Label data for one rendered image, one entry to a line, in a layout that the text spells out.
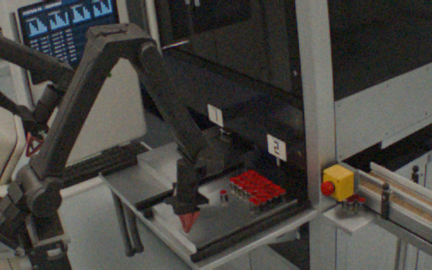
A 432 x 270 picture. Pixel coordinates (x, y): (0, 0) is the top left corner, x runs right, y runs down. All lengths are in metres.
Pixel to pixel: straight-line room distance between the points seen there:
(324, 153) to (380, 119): 0.24
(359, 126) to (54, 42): 1.17
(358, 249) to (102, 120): 1.13
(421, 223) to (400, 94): 0.44
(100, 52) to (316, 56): 0.60
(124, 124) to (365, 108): 1.10
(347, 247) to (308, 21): 0.76
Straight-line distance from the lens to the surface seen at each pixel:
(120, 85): 2.34
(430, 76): 1.89
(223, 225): 1.67
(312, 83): 1.51
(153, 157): 2.08
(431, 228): 1.53
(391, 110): 1.77
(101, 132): 2.37
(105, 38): 1.12
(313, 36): 1.46
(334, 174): 1.57
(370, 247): 1.96
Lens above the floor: 1.82
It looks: 25 degrees down
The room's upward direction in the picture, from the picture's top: 8 degrees counter-clockwise
